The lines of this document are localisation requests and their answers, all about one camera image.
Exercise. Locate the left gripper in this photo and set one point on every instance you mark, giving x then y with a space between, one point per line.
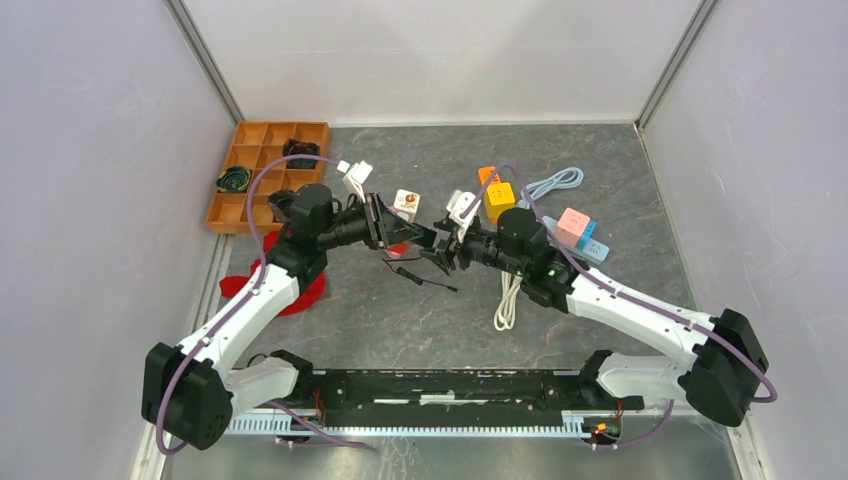
384 227

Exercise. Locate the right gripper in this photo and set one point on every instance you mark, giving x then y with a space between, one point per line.
443 259

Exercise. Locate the white tiger cube socket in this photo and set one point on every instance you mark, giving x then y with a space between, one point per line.
406 204

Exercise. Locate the black charger with cable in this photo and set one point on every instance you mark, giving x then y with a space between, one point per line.
396 266

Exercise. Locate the yellow cube socket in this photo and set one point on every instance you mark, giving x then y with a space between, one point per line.
498 198

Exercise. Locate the pink cube socket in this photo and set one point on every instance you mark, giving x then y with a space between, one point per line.
571 226

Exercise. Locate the red cube socket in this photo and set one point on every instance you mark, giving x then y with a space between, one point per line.
397 251

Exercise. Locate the blue plug adapter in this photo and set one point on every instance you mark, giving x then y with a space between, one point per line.
586 235

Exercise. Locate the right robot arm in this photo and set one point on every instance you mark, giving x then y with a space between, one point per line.
714 363

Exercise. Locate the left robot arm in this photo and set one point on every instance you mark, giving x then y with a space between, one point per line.
193 390

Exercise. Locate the orange power strip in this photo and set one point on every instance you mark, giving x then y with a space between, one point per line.
489 175

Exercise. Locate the black coiled item bottom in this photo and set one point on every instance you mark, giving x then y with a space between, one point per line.
280 203

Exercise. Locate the black coiled item top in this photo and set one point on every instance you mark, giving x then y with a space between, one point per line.
297 147

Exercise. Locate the light blue power strip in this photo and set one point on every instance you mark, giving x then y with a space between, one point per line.
594 252

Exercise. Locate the black green coiled item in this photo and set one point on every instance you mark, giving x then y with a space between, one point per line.
234 180

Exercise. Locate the red cloth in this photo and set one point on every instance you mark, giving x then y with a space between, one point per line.
230 285

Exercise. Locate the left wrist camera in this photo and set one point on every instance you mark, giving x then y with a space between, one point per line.
354 176

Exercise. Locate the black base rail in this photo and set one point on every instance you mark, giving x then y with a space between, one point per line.
450 398

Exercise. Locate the white cable duct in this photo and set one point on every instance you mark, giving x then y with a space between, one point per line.
278 424

